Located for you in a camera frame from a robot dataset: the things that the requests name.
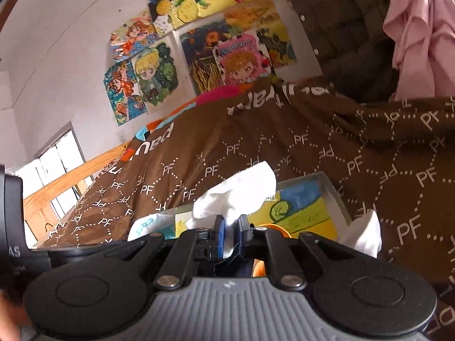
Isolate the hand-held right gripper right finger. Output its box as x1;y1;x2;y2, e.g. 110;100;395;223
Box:
237;215;387;291

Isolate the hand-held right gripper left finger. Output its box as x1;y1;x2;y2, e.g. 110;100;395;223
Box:
67;216;226;290

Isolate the white sock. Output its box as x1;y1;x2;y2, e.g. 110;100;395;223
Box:
185;161;277;231
336;210;382;259

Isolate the clear storage box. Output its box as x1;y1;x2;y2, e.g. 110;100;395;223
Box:
156;170;352;256

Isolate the window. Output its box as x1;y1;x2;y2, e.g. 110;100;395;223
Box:
34;122;89;217

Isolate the white blue packet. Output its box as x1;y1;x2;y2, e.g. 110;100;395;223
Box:
128;215;178;242

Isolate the brown printed blanket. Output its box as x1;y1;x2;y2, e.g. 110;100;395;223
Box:
37;78;455;341

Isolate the dark quilted jacket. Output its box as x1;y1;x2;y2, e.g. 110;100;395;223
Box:
286;0;406;103

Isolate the pink cloth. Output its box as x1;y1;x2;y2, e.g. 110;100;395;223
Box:
371;0;455;102

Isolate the wooden bed rail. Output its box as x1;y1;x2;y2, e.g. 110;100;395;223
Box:
23;138;137;246

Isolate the orange haired figure wall poster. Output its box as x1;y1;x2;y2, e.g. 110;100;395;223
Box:
104;60;147;126

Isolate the blond figure wall poster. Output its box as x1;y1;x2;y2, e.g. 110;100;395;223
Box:
134;42;179;106

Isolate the pink framed figure wall poster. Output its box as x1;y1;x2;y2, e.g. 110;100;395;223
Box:
212;31;271;86

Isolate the dark orange wall poster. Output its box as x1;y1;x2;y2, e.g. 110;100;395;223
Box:
179;25;228;95

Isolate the orange black wall poster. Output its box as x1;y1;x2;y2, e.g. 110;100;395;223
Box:
224;0;297;67

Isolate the orange haired girl wall poster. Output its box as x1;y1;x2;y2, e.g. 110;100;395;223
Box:
109;17;161;62

